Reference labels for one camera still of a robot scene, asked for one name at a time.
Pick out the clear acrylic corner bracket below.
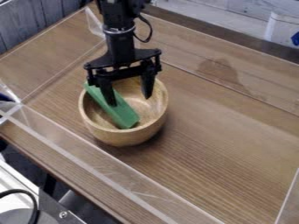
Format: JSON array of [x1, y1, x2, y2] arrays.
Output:
[[85, 7, 105, 38]]

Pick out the white container in background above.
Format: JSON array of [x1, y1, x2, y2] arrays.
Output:
[[264, 11, 299, 49]]

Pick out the clear acrylic front wall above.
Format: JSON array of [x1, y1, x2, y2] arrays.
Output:
[[0, 81, 222, 224]]

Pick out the grey metal bracket with screw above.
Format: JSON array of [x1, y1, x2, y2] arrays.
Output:
[[37, 190, 86, 224]]

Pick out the black cable loop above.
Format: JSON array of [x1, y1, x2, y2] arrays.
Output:
[[0, 188, 41, 224]]

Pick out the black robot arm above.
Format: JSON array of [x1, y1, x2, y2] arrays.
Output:
[[83, 0, 161, 107]]

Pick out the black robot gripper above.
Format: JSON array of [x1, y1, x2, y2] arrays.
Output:
[[83, 29, 161, 107]]

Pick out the green rectangular block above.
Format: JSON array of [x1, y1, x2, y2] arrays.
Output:
[[82, 83, 140, 130]]

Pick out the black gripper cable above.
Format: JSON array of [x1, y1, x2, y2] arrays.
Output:
[[132, 13, 154, 44]]

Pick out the brown wooden bowl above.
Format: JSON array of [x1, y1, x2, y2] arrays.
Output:
[[78, 78, 168, 147]]

